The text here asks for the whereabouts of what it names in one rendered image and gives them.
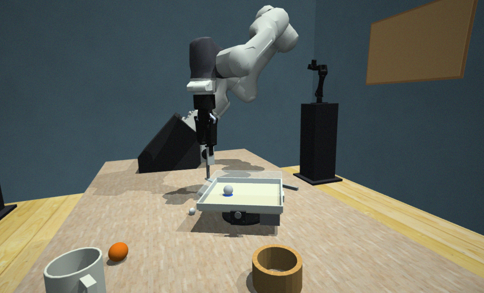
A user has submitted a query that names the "orange egg-shaped ball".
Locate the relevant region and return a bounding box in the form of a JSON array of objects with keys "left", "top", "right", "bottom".
[{"left": 108, "top": 242, "right": 129, "bottom": 262}]

